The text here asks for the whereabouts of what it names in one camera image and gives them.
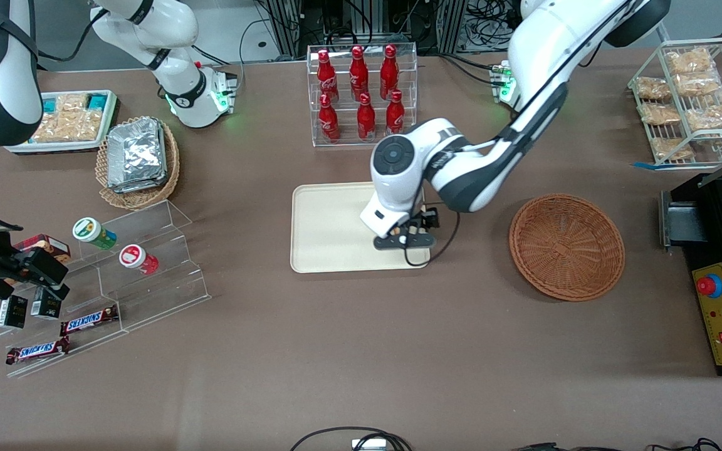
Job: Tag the snickers chocolate bar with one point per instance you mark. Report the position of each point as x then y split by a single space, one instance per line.
36 351
88 321

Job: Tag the green snack cup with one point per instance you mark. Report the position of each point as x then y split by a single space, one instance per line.
93 233

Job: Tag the clear acrylic bottle rack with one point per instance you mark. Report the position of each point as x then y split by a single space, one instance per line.
346 143

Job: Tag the white snack tray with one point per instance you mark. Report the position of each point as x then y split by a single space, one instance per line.
60 146

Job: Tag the grey metal bracket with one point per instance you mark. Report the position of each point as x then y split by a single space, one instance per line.
680 225

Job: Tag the light oval wicker basket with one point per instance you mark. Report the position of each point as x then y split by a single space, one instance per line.
141 199

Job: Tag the black equipment rack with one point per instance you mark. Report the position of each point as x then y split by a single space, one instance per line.
336 19

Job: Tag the clear acrylic step stand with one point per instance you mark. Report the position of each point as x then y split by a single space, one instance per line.
160 294

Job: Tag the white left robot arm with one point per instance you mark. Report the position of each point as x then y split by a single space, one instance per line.
461 169

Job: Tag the red cola bottle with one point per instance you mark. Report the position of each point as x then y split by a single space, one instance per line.
388 74
326 78
366 120
328 122
395 113
358 75

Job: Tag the black machine housing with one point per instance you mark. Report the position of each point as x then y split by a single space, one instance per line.
712 213

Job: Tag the red emergency stop button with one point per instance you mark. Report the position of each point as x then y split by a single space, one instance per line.
706 286

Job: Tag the small black box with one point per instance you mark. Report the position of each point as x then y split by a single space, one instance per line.
46 305
11 312

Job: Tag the small grey device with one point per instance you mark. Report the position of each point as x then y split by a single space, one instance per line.
367 445

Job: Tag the round brown wicker basket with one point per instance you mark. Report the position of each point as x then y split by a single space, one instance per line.
561 250

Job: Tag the red snack cup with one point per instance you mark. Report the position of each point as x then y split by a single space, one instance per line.
136 258

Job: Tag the brown chocolate box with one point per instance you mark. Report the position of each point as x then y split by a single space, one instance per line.
47 244

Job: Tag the clear cracker pack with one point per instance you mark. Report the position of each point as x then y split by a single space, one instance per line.
54 127
87 124
71 103

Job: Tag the silver foil pack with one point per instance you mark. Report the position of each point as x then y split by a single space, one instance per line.
135 153
164 156

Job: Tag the blue tape strip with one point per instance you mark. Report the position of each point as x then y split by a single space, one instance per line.
644 165

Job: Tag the beige plastic tray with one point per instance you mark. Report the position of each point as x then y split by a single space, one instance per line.
329 225

